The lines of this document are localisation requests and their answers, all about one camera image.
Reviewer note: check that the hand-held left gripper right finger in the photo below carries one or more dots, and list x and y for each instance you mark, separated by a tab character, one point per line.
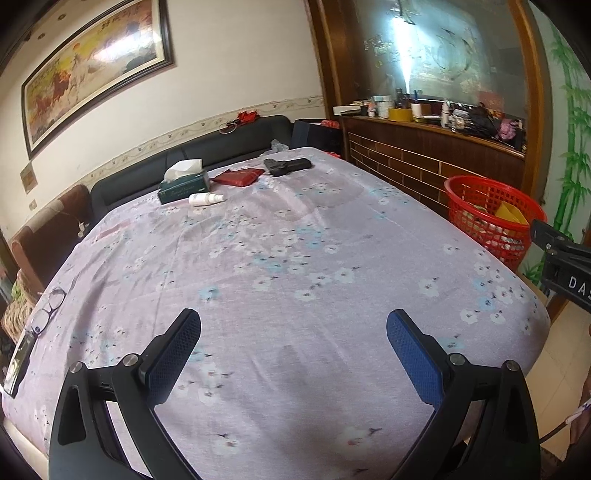
415	360

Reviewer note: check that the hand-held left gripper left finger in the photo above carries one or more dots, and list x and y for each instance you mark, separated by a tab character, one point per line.
175	355

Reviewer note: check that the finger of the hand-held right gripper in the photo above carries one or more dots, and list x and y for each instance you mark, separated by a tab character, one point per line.
549	240

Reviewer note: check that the red plastic basket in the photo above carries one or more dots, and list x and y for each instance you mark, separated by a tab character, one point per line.
466	221

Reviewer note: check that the floral purple tablecloth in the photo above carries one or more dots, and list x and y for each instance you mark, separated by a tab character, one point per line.
277	277

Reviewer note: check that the row of shelf clutter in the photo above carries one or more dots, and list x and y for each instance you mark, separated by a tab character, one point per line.
480	122

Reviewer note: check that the black phone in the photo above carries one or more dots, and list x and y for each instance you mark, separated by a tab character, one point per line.
18	364

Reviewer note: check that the white spray bottle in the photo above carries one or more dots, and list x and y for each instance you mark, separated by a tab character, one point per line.
203	199

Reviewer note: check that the woven beige throw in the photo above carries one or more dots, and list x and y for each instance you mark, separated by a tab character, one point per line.
18	309

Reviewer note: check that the green tissue box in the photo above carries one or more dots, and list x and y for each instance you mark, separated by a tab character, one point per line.
184	191

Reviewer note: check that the wooden cabinet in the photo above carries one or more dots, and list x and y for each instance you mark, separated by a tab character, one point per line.
406	157

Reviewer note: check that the black leather sofa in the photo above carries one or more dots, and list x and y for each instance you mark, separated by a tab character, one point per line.
138	184

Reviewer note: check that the brown armchair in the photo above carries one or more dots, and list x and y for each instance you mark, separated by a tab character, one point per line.
46	235

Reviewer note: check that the white tissue sheet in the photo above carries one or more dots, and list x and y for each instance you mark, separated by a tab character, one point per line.
182	170

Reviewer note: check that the red pouch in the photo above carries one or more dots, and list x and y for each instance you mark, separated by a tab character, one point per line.
238	177

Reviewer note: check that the black toy pistol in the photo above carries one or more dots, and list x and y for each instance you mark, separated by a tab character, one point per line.
286	166

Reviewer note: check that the clear plastic bag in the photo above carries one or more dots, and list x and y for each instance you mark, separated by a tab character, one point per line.
279	146

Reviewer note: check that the black paper bag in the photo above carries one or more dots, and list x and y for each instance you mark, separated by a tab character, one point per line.
314	138

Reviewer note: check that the red ornament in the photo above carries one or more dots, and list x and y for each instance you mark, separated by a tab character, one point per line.
248	117

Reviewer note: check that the framed horse painting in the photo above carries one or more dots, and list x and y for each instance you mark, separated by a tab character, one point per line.
92	69

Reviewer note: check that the green bamboo wall decal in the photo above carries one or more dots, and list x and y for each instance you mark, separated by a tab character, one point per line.
570	138

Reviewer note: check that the purple frame glasses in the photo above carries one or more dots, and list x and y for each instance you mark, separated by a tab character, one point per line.
41	318

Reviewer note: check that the etched glass wall panel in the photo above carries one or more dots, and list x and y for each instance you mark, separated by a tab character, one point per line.
452	55

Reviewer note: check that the small wall plaque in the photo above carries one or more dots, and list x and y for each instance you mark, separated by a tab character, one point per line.
28	177

